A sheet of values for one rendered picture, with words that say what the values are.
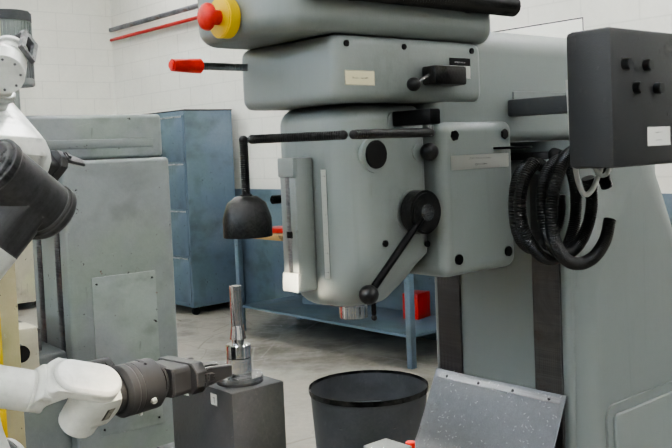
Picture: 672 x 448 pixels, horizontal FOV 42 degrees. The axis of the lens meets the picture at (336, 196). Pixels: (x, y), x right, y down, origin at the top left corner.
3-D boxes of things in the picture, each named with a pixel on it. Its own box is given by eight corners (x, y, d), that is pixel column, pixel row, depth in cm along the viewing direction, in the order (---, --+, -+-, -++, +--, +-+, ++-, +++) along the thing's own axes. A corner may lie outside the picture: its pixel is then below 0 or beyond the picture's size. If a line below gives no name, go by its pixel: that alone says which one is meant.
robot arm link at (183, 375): (207, 352, 155) (152, 366, 146) (210, 406, 156) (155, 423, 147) (162, 344, 163) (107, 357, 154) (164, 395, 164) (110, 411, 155)
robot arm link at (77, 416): (154, 392, 147) (96, 409, 138) (130, 430, 152) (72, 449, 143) (122, 340, 151) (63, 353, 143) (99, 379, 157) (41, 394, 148)
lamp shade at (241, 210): (214, 239, 128) (212, 196, 128) (236, 234, 135) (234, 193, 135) (260, 239, 126) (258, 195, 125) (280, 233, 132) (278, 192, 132)
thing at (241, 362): (235, 370, 173) (234, 345, 173) (256, 372, 171) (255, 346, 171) (222, 376, 169) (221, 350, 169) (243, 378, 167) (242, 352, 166)
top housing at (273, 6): (284, 27, 121) (279, -92, 120) (184, 48, 141) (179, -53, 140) (502, 43, 152) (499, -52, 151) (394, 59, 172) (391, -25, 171)
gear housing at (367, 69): (336, 101, 128) (333, 31, 128) (240, 111, 147) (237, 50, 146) (485, 101, 150) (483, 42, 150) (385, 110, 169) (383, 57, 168)
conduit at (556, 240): (555, 278, 138) (551, 144, 137) (475, 270, 150) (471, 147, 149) (620, 264, 150) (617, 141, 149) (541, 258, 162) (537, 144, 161)
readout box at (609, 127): (620, 168, 131) (617, 24, 130) (568, 168, 138) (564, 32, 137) (687, 162, 144) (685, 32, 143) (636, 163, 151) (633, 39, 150)
